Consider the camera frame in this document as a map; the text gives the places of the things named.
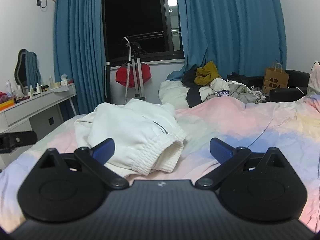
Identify tissue box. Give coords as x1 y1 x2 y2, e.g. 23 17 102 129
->
59 73 74 87

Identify black sofa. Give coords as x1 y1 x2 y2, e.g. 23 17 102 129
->
246 69 310 103

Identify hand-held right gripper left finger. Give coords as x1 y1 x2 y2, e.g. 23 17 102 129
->
35 138 130 190

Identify grey cloth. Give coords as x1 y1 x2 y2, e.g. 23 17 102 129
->
226 80 267 103

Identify red garment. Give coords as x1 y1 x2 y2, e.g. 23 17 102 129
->
115 62 152 88

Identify dark window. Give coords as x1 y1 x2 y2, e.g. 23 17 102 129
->
101 0 184 67

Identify pastel bedspread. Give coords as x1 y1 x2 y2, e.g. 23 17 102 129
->
0 94 320 233

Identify mustard yellow garment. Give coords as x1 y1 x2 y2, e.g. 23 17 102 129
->
195 61 222 86

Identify blue curtain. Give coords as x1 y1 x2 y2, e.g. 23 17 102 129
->
53 0 110 117
167 0 287 81

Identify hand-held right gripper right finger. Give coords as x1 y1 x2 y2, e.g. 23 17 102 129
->
195 137 290 190

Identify white sweatpants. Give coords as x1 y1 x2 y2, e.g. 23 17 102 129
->
74 98 187 176

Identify orange box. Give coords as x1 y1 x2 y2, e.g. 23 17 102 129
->
0 99 15 111

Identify white and black jacket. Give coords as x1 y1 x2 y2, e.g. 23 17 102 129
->
187 78 231 108

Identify white dressing table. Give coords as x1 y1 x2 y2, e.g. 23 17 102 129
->
0 82 77 140

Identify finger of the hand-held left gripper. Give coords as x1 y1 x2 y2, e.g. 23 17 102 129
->
0 130 38 155

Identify white plastic bag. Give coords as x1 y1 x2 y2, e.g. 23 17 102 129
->
306 61 320 96

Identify wavy framed mirror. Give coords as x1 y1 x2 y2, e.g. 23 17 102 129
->
14 49 42 88

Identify brown paper bag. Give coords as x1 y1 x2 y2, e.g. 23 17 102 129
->
262 62 290 96

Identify garment steamer stand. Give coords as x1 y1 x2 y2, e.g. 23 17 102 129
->
122 36 147 103

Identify black cloth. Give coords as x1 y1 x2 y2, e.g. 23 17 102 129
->
182 65 199 88

